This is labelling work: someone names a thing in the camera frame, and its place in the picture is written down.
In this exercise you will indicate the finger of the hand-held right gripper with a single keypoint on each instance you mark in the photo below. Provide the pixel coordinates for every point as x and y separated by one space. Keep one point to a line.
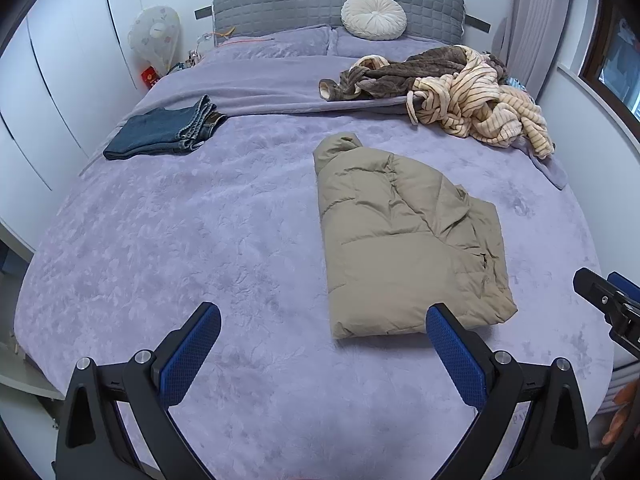
627 287
597 292

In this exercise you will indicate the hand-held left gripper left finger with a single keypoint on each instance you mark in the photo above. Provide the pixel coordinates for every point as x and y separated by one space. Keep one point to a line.
192 350

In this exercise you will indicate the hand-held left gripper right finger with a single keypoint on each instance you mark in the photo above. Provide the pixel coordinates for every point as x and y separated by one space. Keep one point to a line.
457 355

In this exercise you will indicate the beige puffer jacket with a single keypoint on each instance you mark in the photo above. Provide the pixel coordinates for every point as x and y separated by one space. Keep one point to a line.
400 240

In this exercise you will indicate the person's right hand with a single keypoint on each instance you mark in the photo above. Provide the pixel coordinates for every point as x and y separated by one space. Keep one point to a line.
622 425

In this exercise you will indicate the purple fleece bed blanket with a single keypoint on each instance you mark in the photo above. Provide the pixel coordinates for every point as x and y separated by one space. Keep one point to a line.
175 240

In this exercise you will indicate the folded blue jeans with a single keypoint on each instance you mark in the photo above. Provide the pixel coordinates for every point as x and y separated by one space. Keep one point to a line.
150 132

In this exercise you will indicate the blue patterned cloth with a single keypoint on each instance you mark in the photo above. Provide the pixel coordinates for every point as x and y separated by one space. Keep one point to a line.
515 85

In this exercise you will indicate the cream striped fleece robe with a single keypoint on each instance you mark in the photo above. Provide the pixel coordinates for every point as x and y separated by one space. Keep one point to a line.
475 105

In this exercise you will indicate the dark framed window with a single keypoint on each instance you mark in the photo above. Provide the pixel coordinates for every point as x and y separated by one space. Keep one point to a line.
615 60

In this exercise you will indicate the pale curtain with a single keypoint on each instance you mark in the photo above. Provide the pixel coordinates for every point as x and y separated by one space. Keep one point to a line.
535 25

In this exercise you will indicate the small red box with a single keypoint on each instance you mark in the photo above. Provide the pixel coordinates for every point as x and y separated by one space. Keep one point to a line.
150 76

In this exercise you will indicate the white wardrobe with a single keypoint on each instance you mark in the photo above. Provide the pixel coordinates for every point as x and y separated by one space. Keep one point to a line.
55 100

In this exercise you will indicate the brown fleece robe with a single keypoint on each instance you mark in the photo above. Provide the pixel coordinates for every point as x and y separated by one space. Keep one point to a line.
390 77

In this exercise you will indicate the purple fleece duvet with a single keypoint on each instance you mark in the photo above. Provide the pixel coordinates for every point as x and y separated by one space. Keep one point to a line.
280 75

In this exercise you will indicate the fan with patterned cover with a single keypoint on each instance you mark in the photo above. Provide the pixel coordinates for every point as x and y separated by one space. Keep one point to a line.
155 35

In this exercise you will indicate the purple pillow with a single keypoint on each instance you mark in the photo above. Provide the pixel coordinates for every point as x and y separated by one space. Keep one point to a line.
280 40
345 45

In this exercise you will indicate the round cream cushion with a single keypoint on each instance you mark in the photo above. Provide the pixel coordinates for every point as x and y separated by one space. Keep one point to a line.
374 16

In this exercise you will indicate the grey quilted headboard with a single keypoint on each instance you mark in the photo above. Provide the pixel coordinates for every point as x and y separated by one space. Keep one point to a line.
280 10

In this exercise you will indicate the dark headboard bracket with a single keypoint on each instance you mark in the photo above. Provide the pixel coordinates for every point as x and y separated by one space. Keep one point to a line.
478 22
204 12

